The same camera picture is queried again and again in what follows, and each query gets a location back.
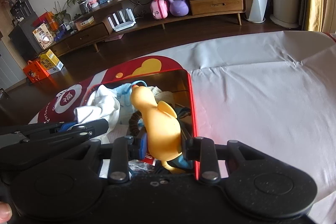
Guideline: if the white cloth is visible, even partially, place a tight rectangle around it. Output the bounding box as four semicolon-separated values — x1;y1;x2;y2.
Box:
73;85;121;144

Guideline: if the yellow cardboard box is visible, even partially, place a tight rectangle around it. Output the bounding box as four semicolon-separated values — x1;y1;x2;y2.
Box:
39;50;64;75

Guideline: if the wooden TV cabinet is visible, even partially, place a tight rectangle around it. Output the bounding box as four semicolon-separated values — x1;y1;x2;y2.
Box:
50;0;246;56

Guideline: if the blue face mask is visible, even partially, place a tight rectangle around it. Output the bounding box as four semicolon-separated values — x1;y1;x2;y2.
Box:
112;80;147;125

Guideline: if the white router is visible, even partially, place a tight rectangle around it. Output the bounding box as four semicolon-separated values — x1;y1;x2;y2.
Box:
107;8;136;32

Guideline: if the cereal box on cabinet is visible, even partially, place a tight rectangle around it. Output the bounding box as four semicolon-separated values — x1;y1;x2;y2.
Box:
33;23;55;50

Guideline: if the purple kettlebell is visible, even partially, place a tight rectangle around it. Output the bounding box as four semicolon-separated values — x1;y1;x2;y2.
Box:
168;0;189;17

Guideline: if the yellow rubber duck toy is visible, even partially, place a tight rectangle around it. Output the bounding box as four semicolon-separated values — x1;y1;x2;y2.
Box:
130;85;185;174

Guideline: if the small white box on cabinet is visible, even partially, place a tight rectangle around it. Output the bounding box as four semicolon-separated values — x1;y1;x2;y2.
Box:
75;16;95;31

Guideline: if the red metal tin box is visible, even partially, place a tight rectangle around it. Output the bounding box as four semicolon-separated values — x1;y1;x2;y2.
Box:
74;69;195;174

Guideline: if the black cabinet with coffee machine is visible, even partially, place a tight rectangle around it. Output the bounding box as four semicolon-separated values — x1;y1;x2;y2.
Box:
9;0;43;61

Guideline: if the orange gift box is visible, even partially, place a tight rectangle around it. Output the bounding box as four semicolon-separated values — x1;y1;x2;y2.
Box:
23;60;50;83

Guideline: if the person's left hand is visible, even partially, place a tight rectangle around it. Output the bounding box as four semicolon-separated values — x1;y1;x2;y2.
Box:
0;201;13;223

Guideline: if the blue rubber glove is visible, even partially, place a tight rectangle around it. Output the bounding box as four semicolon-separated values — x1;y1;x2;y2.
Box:
172;105;194;170

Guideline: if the white and red tablecloth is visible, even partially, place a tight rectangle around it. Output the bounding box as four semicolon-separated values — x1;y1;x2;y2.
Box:
27;30;336;224

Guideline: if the pink toy case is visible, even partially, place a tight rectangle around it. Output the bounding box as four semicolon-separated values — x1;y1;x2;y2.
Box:
150;0;168;20

